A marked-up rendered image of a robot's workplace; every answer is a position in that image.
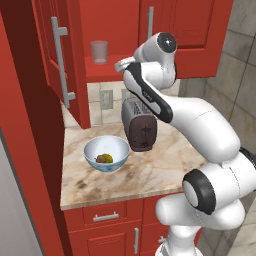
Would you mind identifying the red lower cabinet door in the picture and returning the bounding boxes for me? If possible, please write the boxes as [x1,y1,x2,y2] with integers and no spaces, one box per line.
[67,219,143,256]
[141,194,172,256]

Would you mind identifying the tall red cabinet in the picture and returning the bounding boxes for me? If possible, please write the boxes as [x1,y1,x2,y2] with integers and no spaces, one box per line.
[0,0,74,256]

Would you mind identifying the red cabinet door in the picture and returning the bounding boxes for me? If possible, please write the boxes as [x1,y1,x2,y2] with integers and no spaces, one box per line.
[67,219,143,256]
[31,0,92,130]
[138,0,235,80]
[141,194,172,256]

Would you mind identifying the short grey cabinet door handle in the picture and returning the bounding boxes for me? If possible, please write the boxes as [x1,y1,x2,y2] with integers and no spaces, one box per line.
[147,6,155,40]

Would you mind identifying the long grey cabinet door handle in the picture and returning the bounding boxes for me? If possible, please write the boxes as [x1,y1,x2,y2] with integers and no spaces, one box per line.
[50,16,77,109]

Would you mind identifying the grey fridge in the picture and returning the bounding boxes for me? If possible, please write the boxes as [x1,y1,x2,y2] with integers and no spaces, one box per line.
[0,129,45,256]

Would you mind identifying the silver and brown toaster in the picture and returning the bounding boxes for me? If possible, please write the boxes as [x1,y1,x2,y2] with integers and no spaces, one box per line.
[120,97,158,153]

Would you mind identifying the red upper cabinet body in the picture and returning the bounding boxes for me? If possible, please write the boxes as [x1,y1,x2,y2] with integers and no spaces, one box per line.
[78,0,141,84]

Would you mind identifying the red drawer front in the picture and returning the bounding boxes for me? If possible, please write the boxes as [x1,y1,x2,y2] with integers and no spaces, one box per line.
[82,200,128,227]

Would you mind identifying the grey wall outlet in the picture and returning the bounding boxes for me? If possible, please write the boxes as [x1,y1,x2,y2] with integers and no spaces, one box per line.
[99,89,115,111]
[121,88,132,101]

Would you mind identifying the yellow-green mango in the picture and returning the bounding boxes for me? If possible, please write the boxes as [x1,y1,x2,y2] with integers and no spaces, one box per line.
[101,153,115,165]

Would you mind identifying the red upper cabinet door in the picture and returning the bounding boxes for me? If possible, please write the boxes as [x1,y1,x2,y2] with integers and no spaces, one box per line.
[138,0,235,80]
[31,0,92,130]

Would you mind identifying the clear drinking glass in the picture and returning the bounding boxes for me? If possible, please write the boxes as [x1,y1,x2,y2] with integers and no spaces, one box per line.
[90,40,110,65]

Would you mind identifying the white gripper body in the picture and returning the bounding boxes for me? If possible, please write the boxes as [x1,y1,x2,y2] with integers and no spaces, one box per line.
[114,56,136,73]

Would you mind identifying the white and blue bowl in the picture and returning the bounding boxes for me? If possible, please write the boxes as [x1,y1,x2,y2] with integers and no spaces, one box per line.
[83,134,131,174]

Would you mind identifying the grey drawer handle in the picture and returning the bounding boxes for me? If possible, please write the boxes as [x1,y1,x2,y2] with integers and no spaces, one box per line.
[92,211,120,223]

